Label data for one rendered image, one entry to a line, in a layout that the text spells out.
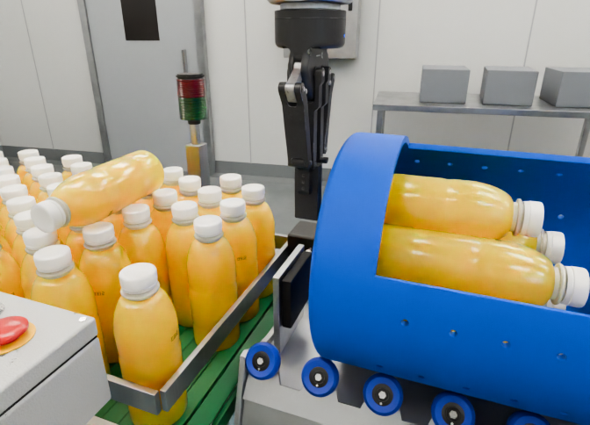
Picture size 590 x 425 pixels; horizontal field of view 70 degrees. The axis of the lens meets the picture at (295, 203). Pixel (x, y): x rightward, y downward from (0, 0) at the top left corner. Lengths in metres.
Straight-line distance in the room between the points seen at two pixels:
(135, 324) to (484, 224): 0.39
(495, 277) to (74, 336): 0.39
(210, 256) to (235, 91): 3.58
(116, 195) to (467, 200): 0.45
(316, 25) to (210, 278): 0.35
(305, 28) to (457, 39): 3.41
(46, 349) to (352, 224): 0.29
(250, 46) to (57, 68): 2.09
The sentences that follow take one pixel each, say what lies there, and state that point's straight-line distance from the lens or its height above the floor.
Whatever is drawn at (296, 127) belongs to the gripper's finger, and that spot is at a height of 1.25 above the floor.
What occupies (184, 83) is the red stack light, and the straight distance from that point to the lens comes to 0.99.
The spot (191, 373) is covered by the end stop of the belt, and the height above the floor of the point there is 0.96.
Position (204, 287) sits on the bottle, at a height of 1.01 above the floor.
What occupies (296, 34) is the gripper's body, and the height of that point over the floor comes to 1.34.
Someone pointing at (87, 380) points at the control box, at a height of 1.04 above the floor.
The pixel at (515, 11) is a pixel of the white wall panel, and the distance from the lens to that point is 3.90.
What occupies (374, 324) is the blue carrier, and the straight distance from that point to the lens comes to 0.43.
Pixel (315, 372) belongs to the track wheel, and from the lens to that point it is 0.54.
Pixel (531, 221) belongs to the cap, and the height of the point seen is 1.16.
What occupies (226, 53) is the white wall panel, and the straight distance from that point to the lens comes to 4.12.
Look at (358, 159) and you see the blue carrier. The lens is 0.45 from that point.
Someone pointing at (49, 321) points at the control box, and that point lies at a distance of 0.46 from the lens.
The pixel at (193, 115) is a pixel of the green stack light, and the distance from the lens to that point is 0.99.
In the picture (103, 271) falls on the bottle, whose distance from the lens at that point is 0.62.
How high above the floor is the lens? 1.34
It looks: 22 degrees down
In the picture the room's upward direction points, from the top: straight up
